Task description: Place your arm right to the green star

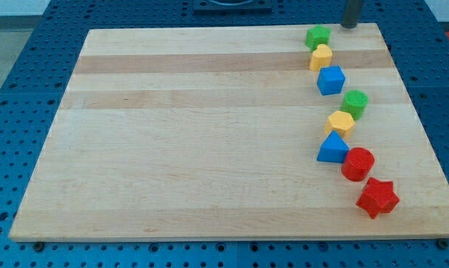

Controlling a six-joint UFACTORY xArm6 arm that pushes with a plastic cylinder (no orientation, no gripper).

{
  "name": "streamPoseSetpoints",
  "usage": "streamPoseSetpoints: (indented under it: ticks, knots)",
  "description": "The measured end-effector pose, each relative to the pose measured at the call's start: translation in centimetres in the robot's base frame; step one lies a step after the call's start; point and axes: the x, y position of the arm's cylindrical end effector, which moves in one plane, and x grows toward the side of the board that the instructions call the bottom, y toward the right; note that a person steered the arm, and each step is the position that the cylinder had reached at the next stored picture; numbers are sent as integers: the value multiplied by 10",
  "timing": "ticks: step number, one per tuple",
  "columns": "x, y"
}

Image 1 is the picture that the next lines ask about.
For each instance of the red cylinder block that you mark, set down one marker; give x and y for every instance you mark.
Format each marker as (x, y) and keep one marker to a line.
(357, 164)

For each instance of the light wooden board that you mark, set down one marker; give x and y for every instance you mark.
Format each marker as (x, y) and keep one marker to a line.
(167, 134)

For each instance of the blue cube block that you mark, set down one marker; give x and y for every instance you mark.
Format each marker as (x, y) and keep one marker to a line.
(330, 80)

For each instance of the green star block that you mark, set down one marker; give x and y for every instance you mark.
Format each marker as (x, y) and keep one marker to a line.
(318, 35)

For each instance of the green cylinder block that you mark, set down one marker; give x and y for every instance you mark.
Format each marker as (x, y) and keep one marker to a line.
(354, 102)

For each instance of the yellow heart block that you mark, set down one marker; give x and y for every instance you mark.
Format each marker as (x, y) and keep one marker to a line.
(321, 57)

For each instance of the red star block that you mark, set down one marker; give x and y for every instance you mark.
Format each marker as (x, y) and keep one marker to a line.
(377, 197)

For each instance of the yellow hexagon block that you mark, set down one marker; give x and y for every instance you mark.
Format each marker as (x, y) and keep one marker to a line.
(341, 122)

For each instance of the blue triangle block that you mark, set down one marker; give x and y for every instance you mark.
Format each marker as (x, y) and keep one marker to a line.
(333, 149)

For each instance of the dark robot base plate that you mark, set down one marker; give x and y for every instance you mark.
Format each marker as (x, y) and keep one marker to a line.
(208, 6)

